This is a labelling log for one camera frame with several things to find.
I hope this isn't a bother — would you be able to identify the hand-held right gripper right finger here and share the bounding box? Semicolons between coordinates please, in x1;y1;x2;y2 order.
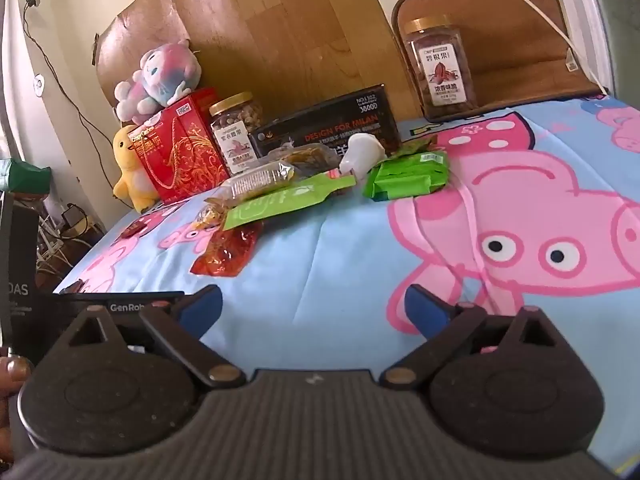
379;283;567;389

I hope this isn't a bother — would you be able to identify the white plastic cup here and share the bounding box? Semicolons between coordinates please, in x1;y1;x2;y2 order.
339;132;387;175

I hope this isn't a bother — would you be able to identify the pink pig printed blanket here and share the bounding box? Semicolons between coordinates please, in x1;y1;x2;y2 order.
52;94;640;476

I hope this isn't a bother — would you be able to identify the square pecan jar gold lid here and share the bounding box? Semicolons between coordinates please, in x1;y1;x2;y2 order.
402;16;480;122

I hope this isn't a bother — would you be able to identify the light green pouch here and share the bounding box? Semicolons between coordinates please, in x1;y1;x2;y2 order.
222;172;357;231

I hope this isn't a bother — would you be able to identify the clear biscuit packet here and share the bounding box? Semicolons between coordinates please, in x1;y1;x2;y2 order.
218;162;296;204

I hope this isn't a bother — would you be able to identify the round nut jar gold lid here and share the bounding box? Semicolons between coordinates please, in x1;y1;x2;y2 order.
208;91;264;171

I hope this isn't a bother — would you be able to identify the thin black wall cable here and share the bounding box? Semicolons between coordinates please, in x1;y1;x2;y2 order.
22;0;122;197

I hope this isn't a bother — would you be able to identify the clear packet of brown snack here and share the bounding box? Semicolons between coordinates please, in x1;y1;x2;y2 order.
267;142;347;177

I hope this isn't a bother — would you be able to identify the person's left hand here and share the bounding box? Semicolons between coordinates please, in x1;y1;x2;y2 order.
0;355;35;467

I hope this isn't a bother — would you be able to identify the tangle of cables and adapters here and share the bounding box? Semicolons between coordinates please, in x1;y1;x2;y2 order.
36;202;107;267

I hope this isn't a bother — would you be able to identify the green snack packet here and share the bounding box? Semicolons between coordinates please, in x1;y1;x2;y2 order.
374;151;449;183
362;170;448;202

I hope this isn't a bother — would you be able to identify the wooden board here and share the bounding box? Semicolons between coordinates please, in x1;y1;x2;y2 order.
95;0;422;126

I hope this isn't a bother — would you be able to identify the black printed box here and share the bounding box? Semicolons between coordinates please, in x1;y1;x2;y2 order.
248;83;401;162

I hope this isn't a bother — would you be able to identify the yellow duck plush toy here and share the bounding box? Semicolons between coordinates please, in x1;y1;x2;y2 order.
112;125;161;213

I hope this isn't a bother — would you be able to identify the green bag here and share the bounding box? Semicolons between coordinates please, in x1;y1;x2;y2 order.
0;164;52;194

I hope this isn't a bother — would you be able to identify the red gift box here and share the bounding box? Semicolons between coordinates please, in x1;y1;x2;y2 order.
131;87;232;206

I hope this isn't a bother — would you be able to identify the red translucent snack packet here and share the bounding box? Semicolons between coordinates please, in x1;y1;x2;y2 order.
190;222;264;279

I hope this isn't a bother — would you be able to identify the pink plush toy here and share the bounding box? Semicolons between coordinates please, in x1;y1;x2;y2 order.
114;40;203;126

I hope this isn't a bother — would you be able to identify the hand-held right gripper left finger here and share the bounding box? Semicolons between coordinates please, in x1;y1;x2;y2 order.
64;284;247;389

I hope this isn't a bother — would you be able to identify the yellow brown snack packet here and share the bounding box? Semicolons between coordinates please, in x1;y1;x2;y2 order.
192;197;231;234

